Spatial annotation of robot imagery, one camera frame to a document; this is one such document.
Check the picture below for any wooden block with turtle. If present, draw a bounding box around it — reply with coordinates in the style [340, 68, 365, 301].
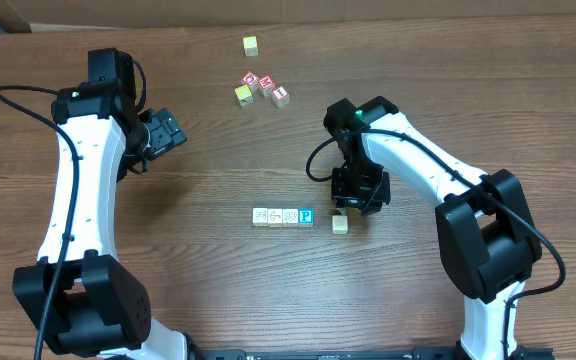
[331, 215, 349, 234]

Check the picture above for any wooden block blue letter P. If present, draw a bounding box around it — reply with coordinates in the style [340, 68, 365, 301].
[298, 208, 314, 227]

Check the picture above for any wooden block with pretzel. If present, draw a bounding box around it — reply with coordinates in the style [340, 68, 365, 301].
[282, 208, 299, 227]

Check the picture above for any wooden block with umbrella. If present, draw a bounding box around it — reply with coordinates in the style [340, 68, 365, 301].
[267, 208, 284, 227]

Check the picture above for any wooden block with K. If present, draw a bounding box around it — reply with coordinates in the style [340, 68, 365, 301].
[252, 208, 268, 227]

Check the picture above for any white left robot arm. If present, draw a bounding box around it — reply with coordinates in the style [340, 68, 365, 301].
[13, 82, 191, 359]

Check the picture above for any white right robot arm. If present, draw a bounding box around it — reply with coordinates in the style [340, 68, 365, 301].
[323, 96, 542, 359]

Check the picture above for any wooden block yellow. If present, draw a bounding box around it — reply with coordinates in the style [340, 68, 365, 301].
[235, 85, 254, 107]
[242, 36, 259, 57]

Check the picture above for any wooden block red letter C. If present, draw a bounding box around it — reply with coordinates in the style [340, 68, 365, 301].
[241, 71, 259, 93]

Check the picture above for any wooden block red letter M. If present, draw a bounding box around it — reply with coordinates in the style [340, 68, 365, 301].
[258, 75, 276, 97]

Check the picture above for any wooden block red letter I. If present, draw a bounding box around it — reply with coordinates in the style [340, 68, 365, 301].
[271, 86, 290, 108]

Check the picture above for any far wooden block yellow top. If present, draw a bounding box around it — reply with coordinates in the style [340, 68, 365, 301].
[242, 36, 259, 57]

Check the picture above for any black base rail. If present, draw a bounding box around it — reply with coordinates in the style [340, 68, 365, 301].
[189, 346, 467, 360]

